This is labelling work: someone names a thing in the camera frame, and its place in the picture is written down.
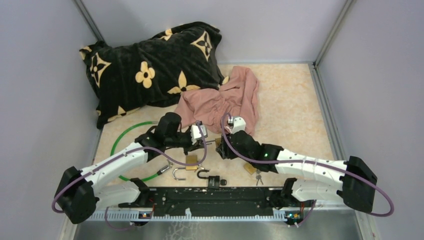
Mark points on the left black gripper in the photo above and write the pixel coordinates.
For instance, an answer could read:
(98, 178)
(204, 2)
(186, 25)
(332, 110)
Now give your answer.
(199, 144)

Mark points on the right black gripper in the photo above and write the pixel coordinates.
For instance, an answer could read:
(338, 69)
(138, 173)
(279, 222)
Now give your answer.
(224, 152)

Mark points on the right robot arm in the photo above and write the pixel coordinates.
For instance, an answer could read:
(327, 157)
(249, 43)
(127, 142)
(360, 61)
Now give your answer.
(348, 181)

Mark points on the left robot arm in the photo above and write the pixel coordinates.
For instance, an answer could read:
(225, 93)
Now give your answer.
(81, 192)

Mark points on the brass padlock with open shackle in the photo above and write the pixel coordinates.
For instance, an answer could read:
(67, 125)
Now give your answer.
(193, 165)

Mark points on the keys of right padlock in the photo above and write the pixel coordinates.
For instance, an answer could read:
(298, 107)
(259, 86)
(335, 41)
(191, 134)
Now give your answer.
(258, 177)

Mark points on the black Kaijing padlock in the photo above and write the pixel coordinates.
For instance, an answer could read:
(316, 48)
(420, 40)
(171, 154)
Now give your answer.
(213, 181)

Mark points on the black floral pillow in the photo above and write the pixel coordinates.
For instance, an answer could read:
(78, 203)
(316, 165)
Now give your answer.
(152, 72)

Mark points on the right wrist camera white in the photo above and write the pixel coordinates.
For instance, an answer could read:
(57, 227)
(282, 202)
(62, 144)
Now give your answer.
(235, 124)

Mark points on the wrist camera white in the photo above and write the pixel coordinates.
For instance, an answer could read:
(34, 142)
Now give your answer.
(198, 132)
(235, 124)

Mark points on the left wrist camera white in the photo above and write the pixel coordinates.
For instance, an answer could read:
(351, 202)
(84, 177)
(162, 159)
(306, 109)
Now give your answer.
(198, 132)

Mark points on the green cable lock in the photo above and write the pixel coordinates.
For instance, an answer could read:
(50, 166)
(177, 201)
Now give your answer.
(134, 147)

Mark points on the pink drawstring shorts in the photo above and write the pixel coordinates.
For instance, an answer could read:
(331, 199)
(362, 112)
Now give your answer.
(238, 97)

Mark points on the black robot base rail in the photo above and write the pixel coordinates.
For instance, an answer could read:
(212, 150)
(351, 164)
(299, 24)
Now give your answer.
(208, 202)

